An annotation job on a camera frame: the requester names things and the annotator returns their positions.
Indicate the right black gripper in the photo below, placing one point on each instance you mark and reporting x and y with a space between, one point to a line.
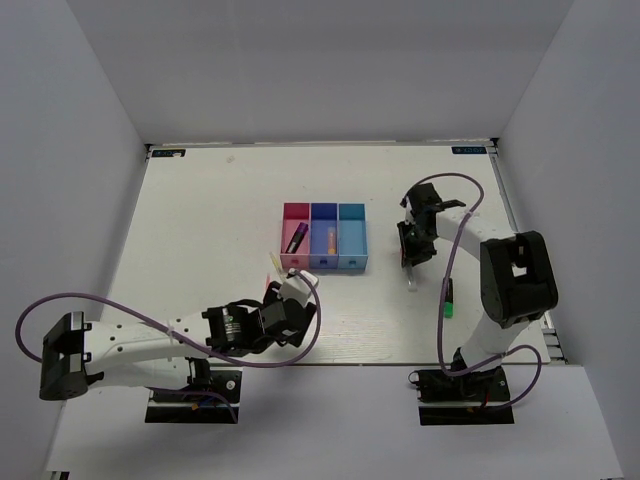
412 254

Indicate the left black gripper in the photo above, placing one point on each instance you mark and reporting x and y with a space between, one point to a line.
296 337

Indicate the grey orange highlighter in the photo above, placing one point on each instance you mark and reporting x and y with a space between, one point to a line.
412 286

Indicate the yellow orange highlighter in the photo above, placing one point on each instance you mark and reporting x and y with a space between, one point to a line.
331 244

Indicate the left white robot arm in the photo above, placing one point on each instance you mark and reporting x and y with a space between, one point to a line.
79 355

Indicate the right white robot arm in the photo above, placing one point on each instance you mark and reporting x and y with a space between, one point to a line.
517 283

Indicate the yellow pen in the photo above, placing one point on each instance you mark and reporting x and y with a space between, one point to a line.
278 267

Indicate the light blue container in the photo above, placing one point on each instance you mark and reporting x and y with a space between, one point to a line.
352 237

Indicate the black green highlighter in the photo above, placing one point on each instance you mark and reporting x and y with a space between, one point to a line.
449 300

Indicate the black purple highlighter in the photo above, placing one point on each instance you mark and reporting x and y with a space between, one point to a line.
297 238

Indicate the dark blue container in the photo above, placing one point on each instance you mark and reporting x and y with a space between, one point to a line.
323 217

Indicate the right blue corner label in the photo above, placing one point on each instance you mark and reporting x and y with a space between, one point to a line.
469 150

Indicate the blue corner label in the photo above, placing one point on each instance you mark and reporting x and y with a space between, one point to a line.
469 150
168 153

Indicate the pink container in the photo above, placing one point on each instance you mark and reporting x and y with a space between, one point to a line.
293 214

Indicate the left blue corner label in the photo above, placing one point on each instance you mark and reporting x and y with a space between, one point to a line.
168 153

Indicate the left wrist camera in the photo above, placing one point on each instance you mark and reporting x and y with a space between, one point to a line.
294 288

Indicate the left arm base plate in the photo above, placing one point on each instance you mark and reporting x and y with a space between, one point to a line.
215 401

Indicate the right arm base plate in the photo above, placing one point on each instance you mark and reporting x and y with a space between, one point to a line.
473 400

